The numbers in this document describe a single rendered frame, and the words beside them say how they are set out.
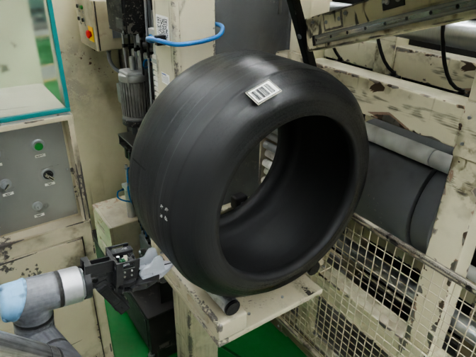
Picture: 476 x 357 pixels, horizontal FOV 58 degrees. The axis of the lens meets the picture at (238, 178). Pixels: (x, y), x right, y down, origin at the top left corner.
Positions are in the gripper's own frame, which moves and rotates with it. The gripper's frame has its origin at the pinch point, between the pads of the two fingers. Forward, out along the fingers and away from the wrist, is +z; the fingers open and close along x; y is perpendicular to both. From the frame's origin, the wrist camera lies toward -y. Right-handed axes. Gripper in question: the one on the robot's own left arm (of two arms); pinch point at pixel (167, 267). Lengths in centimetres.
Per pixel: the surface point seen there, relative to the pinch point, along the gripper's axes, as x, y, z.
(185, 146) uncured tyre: -6.5, 33.2, -1.3
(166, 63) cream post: 33, 41, 13
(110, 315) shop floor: 98, -101, 21
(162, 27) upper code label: 34, 51, 12
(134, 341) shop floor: 75, -101, 25
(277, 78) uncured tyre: -9, 47, 17
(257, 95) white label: -10.7, 44.0, 11.3
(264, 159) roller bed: 39, 5, 59
